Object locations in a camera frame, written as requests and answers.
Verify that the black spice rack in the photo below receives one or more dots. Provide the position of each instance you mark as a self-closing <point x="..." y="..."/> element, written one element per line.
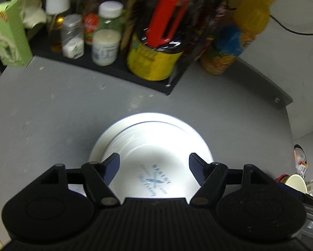
<point x="135" y="78"/>

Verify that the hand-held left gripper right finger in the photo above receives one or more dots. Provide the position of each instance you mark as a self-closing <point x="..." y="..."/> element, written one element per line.
<point x="197" y="167"/>

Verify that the clear spice jar silver lid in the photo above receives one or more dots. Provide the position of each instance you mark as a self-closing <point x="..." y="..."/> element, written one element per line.
<point x="72" y="39"/>

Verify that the light green carton box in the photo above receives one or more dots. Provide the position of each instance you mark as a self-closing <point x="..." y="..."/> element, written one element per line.
<point x="11" y="36"/>

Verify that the green jar white lid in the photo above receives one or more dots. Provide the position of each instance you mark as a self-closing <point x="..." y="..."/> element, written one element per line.
<point x="110" y="11"/>

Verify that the red snack packet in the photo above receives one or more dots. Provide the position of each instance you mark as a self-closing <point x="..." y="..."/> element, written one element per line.
<point x="207" y="31"/>

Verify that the pale crumpled bag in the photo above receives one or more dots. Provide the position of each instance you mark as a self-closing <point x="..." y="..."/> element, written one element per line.
<point x="32" y="7"/>

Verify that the orange white packet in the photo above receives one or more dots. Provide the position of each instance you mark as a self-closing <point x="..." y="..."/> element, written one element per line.
<point x="303" y="167"/>

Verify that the orange juice bottle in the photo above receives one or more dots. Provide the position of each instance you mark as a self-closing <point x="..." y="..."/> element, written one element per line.
<point x="235" y="36"/>

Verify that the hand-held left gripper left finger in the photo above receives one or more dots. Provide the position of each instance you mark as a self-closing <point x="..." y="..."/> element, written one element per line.
<point x="112" y="166"/>

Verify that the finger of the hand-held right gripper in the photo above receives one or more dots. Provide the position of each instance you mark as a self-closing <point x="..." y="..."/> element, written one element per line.
<point x="292" y="188"/>

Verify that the red label jar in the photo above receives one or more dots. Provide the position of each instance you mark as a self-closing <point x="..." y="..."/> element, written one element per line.
<point x="90" y="27"/>

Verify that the small white plate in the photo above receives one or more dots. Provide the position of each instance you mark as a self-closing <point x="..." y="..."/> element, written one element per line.
<point x="151" y="157"/>

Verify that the large printed white plate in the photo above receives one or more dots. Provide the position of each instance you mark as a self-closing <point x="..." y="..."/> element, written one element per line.
<point x="105" y="143"/>

